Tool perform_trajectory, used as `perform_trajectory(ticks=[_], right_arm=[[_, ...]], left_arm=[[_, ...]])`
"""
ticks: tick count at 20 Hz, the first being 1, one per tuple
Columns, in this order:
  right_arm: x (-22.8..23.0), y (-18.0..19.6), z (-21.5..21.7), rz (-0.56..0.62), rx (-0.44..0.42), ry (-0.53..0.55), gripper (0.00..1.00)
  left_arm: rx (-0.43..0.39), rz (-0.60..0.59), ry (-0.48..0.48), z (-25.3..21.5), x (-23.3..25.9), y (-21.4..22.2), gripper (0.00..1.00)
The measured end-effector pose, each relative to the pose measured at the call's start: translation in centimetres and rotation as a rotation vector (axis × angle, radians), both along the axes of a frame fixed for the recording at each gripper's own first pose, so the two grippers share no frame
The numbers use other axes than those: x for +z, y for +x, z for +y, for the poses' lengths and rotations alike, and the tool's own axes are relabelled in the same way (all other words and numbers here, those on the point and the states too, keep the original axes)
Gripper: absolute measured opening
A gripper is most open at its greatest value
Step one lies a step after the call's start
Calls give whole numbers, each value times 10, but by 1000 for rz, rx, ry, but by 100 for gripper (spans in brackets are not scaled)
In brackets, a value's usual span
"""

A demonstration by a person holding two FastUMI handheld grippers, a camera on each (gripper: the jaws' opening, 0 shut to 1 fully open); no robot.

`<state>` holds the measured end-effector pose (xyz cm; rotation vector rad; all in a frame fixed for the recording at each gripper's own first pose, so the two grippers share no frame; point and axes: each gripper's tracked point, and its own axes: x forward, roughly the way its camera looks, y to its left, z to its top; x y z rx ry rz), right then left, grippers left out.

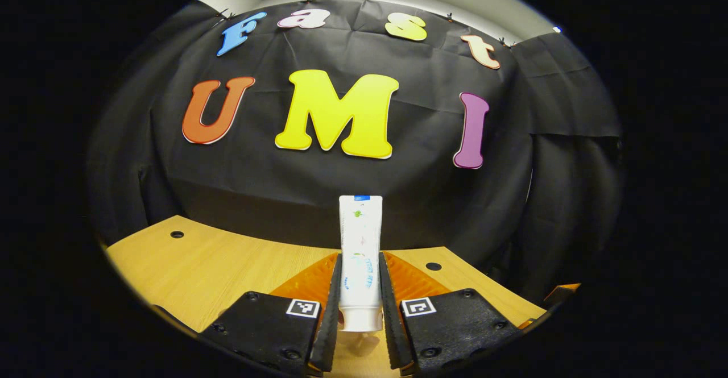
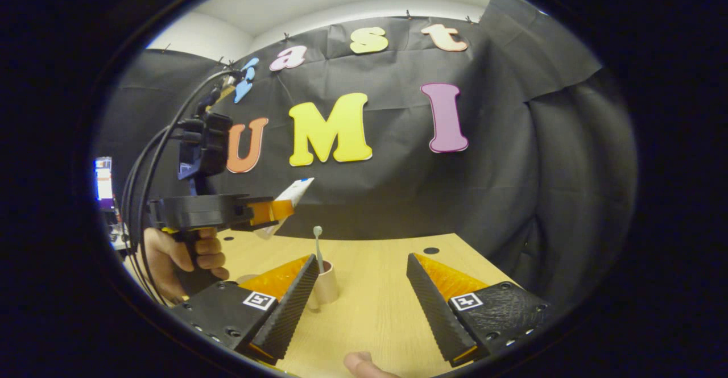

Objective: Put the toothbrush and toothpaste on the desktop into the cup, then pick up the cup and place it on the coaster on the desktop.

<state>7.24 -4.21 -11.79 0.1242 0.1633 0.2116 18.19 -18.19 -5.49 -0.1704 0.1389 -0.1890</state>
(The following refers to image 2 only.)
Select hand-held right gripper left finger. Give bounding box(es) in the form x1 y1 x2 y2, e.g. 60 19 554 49
168 254 319 366

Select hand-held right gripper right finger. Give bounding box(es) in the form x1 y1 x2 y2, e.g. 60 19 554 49
406 253 552 367

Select white toothpaste tube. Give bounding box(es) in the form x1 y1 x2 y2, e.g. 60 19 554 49
254 177 315 240

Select beige cup with handle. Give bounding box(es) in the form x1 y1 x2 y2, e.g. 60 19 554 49
307 260 340 313

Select pale green toothbrush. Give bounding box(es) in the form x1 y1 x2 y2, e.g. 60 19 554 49
313 226 326 275

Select light wooden desktop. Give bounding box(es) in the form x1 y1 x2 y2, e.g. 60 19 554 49
122 230 518 378

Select computer monitor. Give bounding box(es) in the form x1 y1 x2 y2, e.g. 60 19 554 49
94 156 117 211

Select black backdrop cloth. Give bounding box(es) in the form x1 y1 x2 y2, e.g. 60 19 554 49
94 0 638 310

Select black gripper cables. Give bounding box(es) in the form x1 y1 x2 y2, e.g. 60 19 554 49
122 70 245 305

